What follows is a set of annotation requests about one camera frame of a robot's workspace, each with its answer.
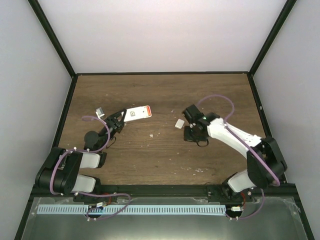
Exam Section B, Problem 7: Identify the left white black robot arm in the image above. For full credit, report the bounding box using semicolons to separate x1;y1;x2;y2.
35;109;127;202

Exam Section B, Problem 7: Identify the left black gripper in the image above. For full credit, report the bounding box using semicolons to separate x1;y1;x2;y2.
98;108;127;151

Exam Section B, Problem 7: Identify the light blue slotted cable duct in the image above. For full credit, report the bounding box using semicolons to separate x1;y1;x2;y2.
36;204;226;216

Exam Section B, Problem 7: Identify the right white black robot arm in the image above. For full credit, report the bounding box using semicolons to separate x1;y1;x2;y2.
182;104;288;202

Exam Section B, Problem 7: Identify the white battery cover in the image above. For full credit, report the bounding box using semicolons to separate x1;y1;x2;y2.
174;118;185;129

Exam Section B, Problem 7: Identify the white remote control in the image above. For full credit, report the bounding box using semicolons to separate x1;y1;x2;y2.
124;105;149;123

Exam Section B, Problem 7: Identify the black front frame rail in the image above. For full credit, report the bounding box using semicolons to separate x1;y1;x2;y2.
30;183;299;203

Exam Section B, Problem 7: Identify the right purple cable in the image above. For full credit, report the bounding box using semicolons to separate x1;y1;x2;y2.
196;94;281;222

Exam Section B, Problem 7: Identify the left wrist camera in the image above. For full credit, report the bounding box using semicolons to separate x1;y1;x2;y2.
95;107;105;119

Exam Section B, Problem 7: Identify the orange battery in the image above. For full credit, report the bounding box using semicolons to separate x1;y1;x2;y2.
146;105;152;117

